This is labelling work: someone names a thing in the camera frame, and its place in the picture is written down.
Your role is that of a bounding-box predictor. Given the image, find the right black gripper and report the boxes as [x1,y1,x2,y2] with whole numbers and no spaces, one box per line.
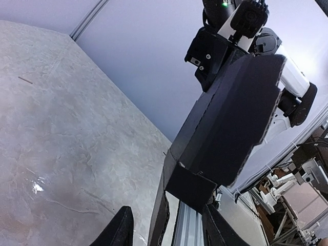
[184,27,243,92]

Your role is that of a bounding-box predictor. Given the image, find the right vertical aluminium post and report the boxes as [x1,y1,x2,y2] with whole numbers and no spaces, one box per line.
[70,0,109,42]

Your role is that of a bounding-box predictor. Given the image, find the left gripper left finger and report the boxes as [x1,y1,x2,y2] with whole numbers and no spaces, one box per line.
[90,206,134,246]

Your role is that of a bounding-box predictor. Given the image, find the front aluminium frame rail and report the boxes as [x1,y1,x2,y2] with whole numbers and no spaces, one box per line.
[171,201,204,246]

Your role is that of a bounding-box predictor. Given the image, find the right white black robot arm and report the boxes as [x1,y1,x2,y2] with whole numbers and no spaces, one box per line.
[184,25,317,127]

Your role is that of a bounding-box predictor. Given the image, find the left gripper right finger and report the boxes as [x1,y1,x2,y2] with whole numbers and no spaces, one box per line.
[202,204,250,246]

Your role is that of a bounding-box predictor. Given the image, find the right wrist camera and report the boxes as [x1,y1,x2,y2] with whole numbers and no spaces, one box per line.
[202,0,270,53]

